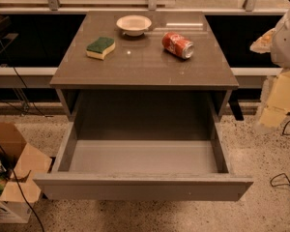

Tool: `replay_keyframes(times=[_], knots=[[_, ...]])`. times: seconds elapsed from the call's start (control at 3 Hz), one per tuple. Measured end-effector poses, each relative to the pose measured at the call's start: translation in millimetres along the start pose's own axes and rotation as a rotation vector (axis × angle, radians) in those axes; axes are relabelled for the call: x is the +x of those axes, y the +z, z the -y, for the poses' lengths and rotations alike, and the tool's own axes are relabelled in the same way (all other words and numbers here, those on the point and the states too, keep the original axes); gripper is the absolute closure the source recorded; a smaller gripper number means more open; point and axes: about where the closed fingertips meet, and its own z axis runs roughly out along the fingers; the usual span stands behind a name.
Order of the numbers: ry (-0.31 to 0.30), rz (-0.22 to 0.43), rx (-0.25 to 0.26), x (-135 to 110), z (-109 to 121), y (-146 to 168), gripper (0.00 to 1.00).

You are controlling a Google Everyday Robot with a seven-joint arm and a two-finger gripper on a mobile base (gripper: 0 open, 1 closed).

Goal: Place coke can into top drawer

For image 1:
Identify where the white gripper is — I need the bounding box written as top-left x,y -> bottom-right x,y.
249,9 -> 290,133

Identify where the red coke can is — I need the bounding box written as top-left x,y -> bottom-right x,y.
161,32 -> 194,59

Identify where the grey cabinet with glossy top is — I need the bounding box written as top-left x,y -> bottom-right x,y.
50,11 -> 239,115

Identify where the open grey top drawer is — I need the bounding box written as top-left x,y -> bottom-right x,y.
34,91 -> 253,201

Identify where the white ceramic bowl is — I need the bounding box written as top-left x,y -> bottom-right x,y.
116,15 -> 152,37

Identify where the green yellow sponge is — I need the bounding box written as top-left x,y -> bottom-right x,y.
86,37 -> 115,60

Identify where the open cardboard box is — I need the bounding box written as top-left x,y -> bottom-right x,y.
0,123 -> 51,223

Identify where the black cable left floor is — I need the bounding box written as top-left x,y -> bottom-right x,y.
0,36 -> 46,232

